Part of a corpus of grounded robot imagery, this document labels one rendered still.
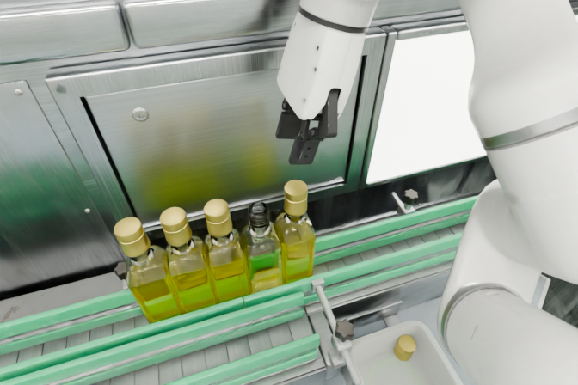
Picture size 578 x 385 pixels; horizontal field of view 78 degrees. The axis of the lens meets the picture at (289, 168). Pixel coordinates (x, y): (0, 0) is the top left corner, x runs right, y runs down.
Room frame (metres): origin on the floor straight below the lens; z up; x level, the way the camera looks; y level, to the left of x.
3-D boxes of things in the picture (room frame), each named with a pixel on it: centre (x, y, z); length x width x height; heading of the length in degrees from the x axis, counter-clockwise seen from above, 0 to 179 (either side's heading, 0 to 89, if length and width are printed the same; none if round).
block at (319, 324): (0.26, -0.07, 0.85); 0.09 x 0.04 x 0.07; 18
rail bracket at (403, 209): (0.51, -0.24, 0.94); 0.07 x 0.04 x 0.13; 18
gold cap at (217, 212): (0.32, 0.10, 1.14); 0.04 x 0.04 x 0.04
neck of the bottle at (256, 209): (0.34, 0.04, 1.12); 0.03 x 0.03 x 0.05
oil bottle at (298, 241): (0.36, -0.01, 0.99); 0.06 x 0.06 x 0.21; 18
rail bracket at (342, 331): (0.25, -0.07, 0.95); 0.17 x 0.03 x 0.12; 18
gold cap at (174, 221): (0.31, 0.16, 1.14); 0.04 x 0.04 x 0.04
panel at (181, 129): (0.54, -0.13, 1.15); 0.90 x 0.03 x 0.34; 108
